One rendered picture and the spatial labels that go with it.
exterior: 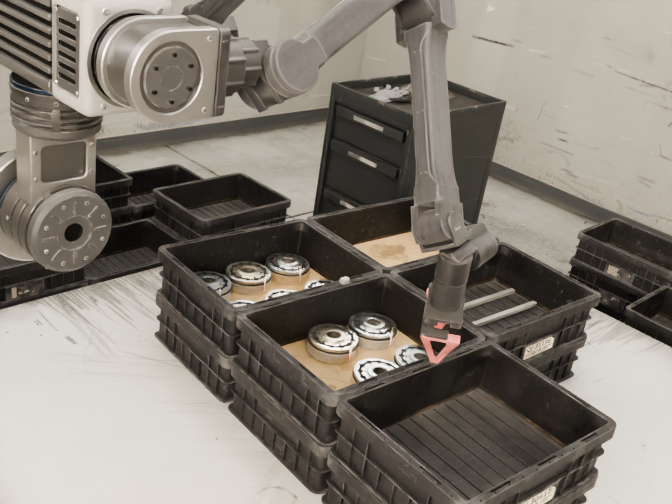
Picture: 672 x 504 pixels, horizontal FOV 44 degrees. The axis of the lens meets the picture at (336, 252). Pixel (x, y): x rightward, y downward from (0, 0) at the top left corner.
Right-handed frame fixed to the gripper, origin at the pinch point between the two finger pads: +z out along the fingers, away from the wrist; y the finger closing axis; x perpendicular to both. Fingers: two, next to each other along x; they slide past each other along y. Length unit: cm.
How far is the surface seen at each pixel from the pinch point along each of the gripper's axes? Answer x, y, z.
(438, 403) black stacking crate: -2.7, -1.7, 13.5
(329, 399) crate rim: 16.4, -18.2, 1.4
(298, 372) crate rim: 22.8, -12.9, 1.8
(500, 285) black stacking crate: -16, 54, 24
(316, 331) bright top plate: 23.4, 10.4, 12.1
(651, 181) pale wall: -116, 310, 119
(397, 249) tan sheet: 11, 62, 24
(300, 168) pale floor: 82, 311, 149
